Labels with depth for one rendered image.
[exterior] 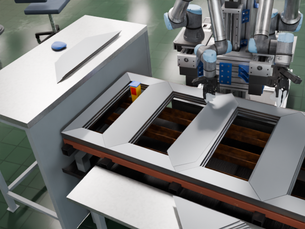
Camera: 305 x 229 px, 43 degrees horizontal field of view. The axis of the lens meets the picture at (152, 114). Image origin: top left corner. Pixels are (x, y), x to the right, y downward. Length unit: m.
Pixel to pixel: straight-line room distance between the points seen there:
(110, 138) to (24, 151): 1.60
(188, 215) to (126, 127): 0.69
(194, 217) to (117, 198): 0.43
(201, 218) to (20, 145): 2.31
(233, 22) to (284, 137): 0.96
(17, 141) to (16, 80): 1.33
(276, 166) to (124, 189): 0.80
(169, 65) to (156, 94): 2.02
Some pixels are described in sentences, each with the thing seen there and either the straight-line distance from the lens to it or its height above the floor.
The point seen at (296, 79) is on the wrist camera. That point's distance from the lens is 1.96.
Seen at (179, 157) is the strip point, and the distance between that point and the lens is 2.09.
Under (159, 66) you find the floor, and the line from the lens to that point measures 4.56.
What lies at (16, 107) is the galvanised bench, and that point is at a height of 1.05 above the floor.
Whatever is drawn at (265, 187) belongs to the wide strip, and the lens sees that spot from 1.97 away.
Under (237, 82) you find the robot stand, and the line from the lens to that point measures 2.88.
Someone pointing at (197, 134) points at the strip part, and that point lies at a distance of 2.23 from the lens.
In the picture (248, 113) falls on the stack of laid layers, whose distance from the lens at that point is 2.44.
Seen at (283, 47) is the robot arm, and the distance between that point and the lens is 2.02.
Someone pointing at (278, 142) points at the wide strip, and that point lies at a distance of 2.21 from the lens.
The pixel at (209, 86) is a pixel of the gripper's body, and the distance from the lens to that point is 2.36.
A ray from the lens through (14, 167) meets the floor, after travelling 3.62.
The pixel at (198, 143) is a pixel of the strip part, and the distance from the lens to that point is 2.17.
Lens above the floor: 2.31
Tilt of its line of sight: 37 degrees down
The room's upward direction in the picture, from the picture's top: 6 degrees counter-clockwise
